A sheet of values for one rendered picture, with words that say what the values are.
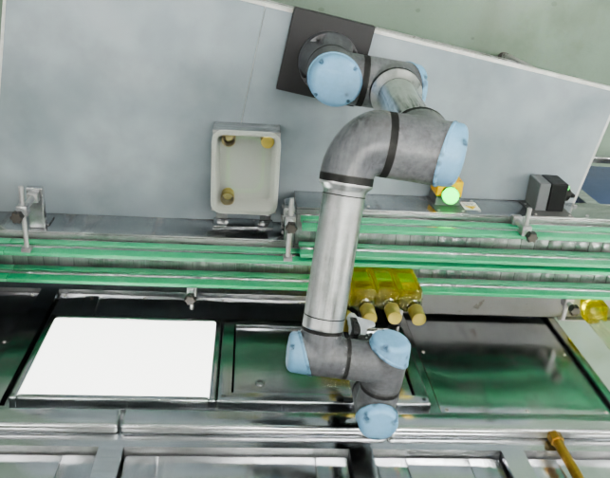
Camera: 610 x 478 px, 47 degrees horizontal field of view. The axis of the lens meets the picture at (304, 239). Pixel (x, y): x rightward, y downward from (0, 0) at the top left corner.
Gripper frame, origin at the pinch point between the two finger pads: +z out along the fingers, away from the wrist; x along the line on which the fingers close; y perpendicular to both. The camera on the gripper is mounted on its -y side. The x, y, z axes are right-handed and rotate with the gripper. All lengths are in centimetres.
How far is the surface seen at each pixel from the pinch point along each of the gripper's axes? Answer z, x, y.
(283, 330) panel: 16.4, -13.7, -12.0
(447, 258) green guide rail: 23.3, 9.4, 27.1
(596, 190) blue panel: 62, 22, 81
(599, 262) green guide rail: 25, 14, 68
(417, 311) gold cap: 3.8, 3.5, 16.7
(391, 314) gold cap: 2.7, 2.4, 10.3
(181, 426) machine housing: -20.8, -16.4, -33.4
